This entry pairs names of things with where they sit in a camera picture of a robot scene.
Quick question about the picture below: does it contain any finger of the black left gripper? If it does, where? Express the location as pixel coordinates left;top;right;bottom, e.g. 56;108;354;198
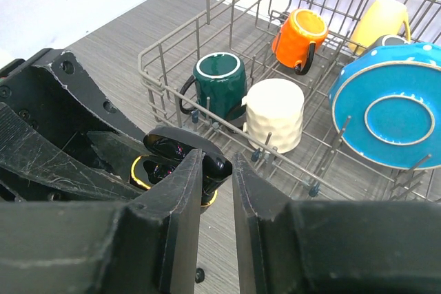
32;49;145;140
1;103;141;200

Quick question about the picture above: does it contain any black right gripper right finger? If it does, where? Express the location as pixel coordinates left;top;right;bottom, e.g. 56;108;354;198
232;154;440;293

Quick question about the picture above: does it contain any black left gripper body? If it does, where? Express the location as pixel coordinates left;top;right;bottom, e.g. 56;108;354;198
0;49;118;202

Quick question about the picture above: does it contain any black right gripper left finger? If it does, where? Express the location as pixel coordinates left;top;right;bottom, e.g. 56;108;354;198
1;149;203;293

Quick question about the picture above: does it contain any black earbud charging case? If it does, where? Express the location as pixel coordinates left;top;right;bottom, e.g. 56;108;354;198
129;127;226;211

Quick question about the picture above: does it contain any black earbud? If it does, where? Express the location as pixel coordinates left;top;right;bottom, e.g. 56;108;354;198
203;155;232;196

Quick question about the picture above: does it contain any cream white mug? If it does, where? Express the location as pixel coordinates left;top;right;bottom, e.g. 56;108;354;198
242;78;305;154

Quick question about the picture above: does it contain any dark green mug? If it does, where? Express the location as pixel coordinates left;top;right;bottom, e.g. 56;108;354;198
180;52;247;126

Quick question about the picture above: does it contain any blue dotted plate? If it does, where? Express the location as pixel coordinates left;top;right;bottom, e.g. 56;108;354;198
328;43;440;169

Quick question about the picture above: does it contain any orange mug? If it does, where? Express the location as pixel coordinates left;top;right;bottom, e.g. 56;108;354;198
271;8;329;75

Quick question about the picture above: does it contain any grey mug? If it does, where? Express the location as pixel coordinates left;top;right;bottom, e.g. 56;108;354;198
369;34;410;49

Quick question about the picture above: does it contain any yellow mug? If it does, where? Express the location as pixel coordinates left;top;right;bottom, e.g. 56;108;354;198
348;0;411;55

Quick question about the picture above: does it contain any grey wire dish rack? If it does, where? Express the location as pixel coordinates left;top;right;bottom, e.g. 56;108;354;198
137;0;440;202

